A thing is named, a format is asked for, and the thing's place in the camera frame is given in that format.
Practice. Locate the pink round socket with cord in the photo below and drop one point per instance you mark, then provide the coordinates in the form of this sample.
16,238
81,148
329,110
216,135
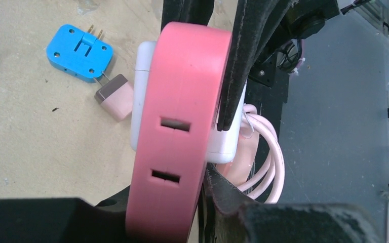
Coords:
259,163

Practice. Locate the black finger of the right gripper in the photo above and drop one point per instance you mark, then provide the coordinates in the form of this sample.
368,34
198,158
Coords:
187,11
255,22

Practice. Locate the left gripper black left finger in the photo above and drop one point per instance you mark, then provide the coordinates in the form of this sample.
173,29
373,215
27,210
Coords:
64,219

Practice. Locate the pink plug adapter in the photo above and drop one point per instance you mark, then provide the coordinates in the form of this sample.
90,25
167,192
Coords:
180,108

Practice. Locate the blue plug adapter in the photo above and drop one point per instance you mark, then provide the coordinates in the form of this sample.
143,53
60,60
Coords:
79,53

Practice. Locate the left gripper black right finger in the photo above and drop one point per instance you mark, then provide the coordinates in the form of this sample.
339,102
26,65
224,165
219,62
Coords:
228,215

